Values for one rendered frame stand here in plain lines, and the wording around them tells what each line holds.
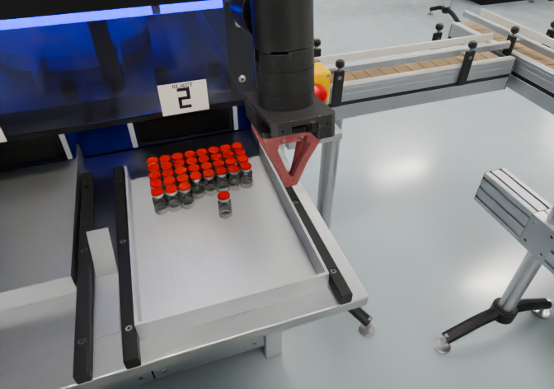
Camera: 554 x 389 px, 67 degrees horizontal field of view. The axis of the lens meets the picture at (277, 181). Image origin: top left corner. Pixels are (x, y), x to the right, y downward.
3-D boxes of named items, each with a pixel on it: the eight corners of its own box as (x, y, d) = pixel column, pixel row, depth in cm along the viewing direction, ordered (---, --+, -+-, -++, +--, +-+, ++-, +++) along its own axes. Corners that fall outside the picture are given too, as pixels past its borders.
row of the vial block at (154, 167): (151, 185, 77) (146, 165, 74) (245, 166, 81) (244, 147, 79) (152, 192, 76) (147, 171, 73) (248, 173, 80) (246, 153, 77)
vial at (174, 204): (167, 205, 73) (163, 185, 70) (180, 203, 73) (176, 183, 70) (169, 213, 71) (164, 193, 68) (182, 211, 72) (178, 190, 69)
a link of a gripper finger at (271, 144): (302, 161, 52) (301, 88, 47) (326, 189, 46) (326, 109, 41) (251, 172, 50) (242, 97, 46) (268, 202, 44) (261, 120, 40)
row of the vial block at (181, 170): (152, 192, 76) (147, 172, 73) (248, 173, 80) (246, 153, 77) (153, 199, 74) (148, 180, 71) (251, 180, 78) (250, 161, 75)
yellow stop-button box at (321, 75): (284, 94, 89) (284, 62, 84) (315, 89, 90) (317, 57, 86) (297, 110, 83) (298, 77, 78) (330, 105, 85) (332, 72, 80)
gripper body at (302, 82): (298, 98, 48) (297, 31, 44) (336, 130, 40) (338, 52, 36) (244, 107, 47) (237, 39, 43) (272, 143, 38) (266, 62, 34)
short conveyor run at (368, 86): (271, 135, 97) (271, 72, 87) (253, 105, 109) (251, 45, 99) (509, 91, 114) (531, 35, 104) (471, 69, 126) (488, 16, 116)
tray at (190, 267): (129, 180, 78) (124, 166, 76) (260, 156, 85) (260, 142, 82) (140, 340, 53) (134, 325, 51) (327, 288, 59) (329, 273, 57)
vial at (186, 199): (180, 203, 73) (176, 182, 70) (193, 200, 74) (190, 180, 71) (182, 211, 72) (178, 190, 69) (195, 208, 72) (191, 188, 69)
